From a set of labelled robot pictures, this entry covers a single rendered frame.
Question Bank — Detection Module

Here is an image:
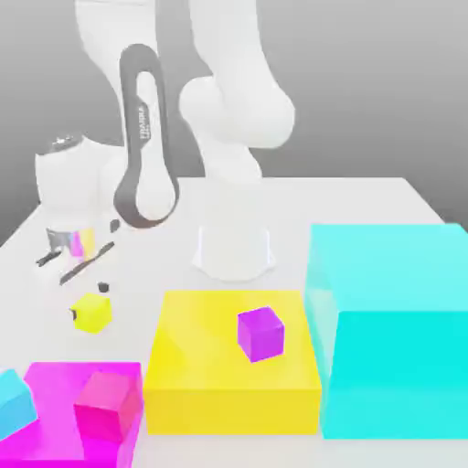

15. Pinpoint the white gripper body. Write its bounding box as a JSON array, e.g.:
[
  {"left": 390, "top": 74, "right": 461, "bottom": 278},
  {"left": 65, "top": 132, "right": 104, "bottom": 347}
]
[{"left": 56, "top": 237, "right": 122, "bottom": 293}]

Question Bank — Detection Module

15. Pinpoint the small purple cube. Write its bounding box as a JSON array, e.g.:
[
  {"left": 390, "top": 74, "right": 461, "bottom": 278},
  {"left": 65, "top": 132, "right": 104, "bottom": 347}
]
[{"left": 236, "top": 305, "right": 286, "bottom": 364}]

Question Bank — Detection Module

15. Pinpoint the large magenta box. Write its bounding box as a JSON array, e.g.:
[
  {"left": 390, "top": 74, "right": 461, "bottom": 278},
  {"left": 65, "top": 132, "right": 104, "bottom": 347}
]
[{"left": 0, "top": 360, "right": 144, "bottom": 468}]

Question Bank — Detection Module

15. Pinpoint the large cyan box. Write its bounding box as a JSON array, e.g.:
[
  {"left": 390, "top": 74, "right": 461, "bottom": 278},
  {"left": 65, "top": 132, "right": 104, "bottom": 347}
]
[{"left": 304, "top": 222, "right": 468, "bottom": 441}]

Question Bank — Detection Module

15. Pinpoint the small light blue cube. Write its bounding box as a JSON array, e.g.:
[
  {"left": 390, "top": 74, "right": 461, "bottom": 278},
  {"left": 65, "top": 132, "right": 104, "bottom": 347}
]
[{"left": 0, "top": 367, "right": 38, "bottom": 442}]

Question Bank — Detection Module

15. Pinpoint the small yellow-green cube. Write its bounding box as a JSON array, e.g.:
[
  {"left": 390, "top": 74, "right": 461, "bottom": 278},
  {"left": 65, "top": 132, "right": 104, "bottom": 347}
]
[{"left": 70, "top": 292, "right": 113, "bottom": 335}]

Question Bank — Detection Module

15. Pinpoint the small pink cube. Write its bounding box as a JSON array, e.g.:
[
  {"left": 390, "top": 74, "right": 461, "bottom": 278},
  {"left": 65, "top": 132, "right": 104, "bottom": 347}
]
[{"left": 73, "top": 370, "right": 143, "bottom": 446}]

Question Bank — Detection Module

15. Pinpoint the large yellow box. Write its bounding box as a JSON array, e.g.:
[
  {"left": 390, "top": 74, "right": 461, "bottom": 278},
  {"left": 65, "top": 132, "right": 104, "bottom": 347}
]
[{"left": 142, "top": 290, "right": 324, "bottom": 437}]

